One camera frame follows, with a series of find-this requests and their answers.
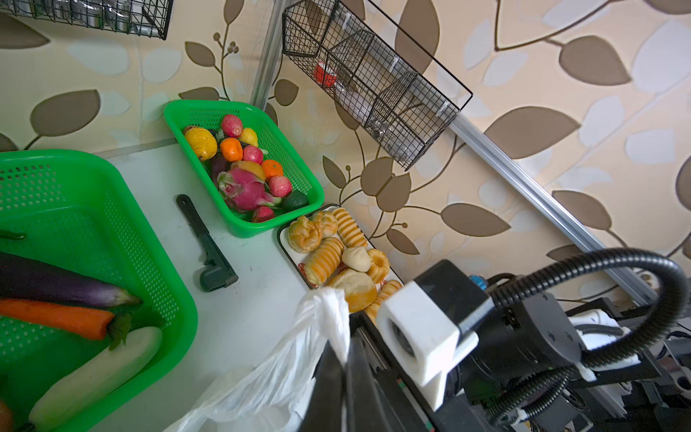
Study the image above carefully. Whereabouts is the black wire basket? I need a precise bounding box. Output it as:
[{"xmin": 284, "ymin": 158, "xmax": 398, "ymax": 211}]
[
  {"xmin": 283, "ymin": 1, "xmax": 473, "ymax": 169},
  {"xmin": 1, "ymin": 0, "xmax": 174, "ymax": 40}
]

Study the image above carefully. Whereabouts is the glazed ring bread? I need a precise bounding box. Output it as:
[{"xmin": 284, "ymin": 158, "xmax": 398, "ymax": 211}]
[{"xmin": 367, "ymin": 248, "xmax": 390, "ymax": 284}]

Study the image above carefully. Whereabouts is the purple eggplant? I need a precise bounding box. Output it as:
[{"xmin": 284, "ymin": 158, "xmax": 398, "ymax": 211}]
[{"xmin": 1, "ymin": 252, "xmax": 143, "ymax": 309}]

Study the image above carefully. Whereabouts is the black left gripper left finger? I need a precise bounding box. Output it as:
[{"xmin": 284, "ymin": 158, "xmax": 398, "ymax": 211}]
[{"xmin": 299, "ymin": 343, "xmax": 344, "ymax": 432}]

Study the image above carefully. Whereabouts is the white radish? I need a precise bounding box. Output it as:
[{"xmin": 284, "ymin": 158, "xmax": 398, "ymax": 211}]
[{"xmin": 29, "ymin": 327, "xmax": 163, "ymax": 431}]

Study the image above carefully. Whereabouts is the black wire basket right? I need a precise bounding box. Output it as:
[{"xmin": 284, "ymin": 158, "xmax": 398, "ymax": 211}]
[{"xmin": 283, "ymin": 1, "xmax": 473, "ymax": 169}]

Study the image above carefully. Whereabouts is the yellow lemon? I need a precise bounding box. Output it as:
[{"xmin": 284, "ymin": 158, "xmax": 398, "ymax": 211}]
[{"xmin": 184, "ymin": 127, "xmax": 218, "ymax": 161}]

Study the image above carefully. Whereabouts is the bread tray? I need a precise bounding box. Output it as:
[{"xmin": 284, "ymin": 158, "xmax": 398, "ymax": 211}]
[{"xmin": 277, "ymin": 204, "xmax": 402, "ymax": 321}]

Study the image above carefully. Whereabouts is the green fruit basket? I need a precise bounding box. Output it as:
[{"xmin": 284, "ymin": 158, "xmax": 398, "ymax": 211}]
[{"xmin": 164, "ymin": 100, "xmax": 325, "ymax": 239}]

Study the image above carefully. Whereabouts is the orange carrot lower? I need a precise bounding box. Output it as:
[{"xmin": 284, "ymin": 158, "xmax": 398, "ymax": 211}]
[{"xmin": 1, "ymin": 299, "xmax": 116, "ymax": 340}]

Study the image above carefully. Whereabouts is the white plastic bag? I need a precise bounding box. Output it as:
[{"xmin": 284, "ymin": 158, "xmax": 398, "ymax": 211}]
[{"xmin": 167, "ymin": 287, "xmax": 351, "ymax": 431}]

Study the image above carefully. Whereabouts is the pink dragon fruit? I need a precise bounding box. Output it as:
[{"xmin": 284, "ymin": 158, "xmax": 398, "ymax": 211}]
[{"xmin": 217, "ymin": 168, "xmax": 283, "ymax": 212}]

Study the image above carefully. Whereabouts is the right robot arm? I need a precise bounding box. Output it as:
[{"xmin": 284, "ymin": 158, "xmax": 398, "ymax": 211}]
[{"xmin": 416, "ymin": 248, "xmax": 690, "ymax": 427}]

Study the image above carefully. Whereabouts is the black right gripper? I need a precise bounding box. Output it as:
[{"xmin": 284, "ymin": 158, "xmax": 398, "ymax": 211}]
[{"xmin": 350, "ymin": 291, "xmax": 587, "ymax": 432}]

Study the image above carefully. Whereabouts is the green vegetable basket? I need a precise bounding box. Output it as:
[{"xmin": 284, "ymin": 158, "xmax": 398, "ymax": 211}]
[{"xmin": 1, "ymin": 149, "xmax": 198, "ymax": 431}]

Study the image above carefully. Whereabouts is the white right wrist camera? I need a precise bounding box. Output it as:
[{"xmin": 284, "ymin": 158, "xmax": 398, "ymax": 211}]
[{"xmin": 375, "ymin": 259, "xmax": 495, "ymax": 410}]

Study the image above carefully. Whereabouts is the black wire basket back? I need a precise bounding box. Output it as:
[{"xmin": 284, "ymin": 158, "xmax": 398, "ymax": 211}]
[{"xmin": 1, "ymin": 0, "xmax": 174, "ymax": 40}]

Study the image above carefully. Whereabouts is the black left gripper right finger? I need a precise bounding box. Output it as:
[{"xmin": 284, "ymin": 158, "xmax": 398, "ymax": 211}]
[{"xmin": 345, "ymin": 337, "xmax": 426, "ymax": 431}]

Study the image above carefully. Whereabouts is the orange fruit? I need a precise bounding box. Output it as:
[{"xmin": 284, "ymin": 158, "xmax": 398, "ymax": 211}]
[{"xmin": 220, "ymin": 138, "xmax": 244, "ymax": 163}]

